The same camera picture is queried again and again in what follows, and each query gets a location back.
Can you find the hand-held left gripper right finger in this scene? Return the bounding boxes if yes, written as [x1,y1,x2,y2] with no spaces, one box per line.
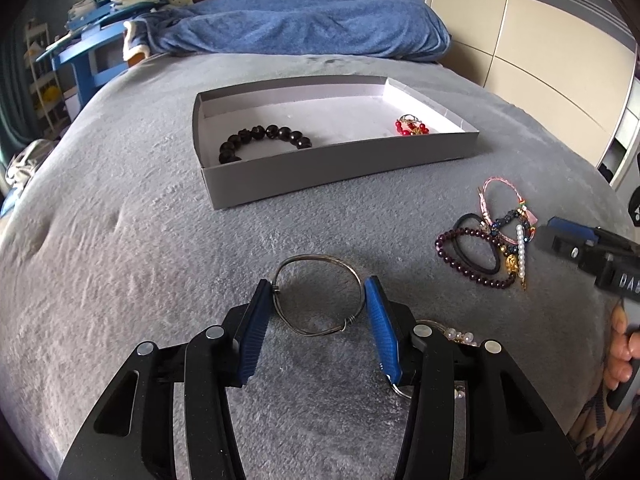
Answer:
[364,276,586,480]

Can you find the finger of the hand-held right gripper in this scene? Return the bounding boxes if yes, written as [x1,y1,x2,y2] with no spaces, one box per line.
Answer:
[547,216,640,253]
[532,226,598,263]

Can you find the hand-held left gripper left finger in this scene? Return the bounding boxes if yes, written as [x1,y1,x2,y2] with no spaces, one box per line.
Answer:
[57,280,273,480]

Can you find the silver wire bangle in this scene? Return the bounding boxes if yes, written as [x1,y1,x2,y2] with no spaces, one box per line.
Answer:
[270,254,363,336]

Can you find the thin silver bangle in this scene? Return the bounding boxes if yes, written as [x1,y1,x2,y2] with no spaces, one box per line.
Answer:
[391,318,453,402]

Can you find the dark blue crystal bracelet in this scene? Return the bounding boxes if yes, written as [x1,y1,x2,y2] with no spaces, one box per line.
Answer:
[482,209,523,256]

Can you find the pink braided bracelet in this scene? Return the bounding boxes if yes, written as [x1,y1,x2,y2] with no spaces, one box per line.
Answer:
[477,176,538,241]

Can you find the black hair tie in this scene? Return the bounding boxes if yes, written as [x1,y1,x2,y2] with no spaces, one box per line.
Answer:
[454,212,518,277]

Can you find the purple bead bracelet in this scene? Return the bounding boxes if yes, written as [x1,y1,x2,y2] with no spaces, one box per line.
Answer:
[434,227,516,291]

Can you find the grey cardboard box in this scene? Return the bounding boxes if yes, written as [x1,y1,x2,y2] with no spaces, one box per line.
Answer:
[191,76,481,210]

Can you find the person's right forearm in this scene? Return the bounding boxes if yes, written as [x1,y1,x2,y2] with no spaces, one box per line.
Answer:
[565,390,623,480]

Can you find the person's right hand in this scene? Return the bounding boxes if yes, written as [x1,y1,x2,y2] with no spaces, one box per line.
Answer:
[602,306,640,392]

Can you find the white side cabinet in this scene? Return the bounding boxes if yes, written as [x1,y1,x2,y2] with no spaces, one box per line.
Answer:
[597,75,640,191]

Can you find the cream wardrobe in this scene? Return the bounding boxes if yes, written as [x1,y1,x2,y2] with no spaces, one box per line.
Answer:
[425,0,640,161]

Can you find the grey cloth bag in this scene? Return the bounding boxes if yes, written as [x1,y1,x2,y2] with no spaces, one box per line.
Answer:
[2,139,56,196]

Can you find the blue desk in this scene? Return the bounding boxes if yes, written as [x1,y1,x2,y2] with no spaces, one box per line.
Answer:
[37,0,168,111]

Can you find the blue pillow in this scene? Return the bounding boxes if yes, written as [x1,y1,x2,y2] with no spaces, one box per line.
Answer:
[122,0,451,63]

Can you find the white shelf rack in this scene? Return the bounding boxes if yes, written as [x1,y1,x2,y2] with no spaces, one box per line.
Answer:
[25,17,71,136]

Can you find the dark teal curtain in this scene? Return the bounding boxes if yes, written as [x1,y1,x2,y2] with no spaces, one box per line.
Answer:
[0,10,31,151]

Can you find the red bead bracelet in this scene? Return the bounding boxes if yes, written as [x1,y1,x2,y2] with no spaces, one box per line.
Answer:
[392,114,432,138]

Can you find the black bead bracelet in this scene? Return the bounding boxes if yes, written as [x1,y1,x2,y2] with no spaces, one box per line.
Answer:
[218,125,312,165]

